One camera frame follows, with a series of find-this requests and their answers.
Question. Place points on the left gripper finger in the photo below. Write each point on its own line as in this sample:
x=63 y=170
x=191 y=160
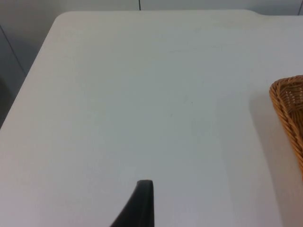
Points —
x=139 y=208

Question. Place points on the pale brown wicker basket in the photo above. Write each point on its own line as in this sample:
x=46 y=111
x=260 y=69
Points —
x=290 y=111

